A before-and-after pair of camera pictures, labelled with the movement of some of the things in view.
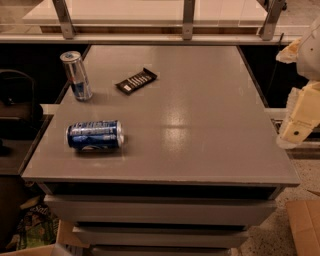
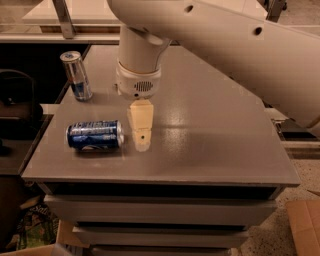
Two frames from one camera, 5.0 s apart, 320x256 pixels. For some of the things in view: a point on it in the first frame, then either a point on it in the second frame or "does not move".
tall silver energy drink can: (80, 83) does not move
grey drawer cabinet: (201, 157) does not move
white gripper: (310, 56) → (137, 84)
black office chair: (20, 114) does not move
